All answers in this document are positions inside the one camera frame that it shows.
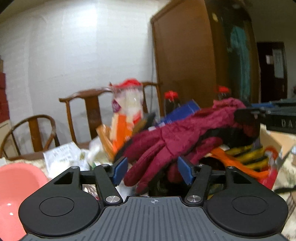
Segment maroon winter glove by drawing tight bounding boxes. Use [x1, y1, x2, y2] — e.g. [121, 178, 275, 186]
[123, 98, 260, 194]

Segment yellow black work gloves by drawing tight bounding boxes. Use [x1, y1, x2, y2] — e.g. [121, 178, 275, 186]
[225, 146, 269, 171]

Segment white printed paper bag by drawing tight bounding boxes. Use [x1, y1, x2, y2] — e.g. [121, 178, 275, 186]
[43, 142, 90, 179]

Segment open cardboard box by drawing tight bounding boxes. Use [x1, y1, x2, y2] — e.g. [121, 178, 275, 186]
[259, 124, 295, 190]

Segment blue box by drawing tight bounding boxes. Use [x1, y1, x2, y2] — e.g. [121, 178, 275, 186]
[157, 100, 201, 126]

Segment red-cap clear snack bag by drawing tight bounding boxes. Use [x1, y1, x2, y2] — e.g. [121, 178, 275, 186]
[109, 78, 144, 141]

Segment dark bottle red cap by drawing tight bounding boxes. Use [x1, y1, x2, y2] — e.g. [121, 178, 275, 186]
[164, 90, 180, 115]

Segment straight-back wooden chair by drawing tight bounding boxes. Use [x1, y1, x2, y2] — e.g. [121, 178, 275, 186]
[59, 78, 164, 146]

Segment teal hanging garment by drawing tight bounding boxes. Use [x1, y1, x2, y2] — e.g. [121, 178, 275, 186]
[230, 26, 250, 101]

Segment round-back wooden chair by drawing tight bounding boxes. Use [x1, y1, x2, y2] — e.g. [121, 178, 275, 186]
[1, 114, 60, 161]

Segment pink plastic basin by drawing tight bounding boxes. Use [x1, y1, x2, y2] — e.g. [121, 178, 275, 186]
[1, 163, 48, 240]

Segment brown wooden wardrobe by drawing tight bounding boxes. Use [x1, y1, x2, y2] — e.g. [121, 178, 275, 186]
[151, 1, 260, 108]

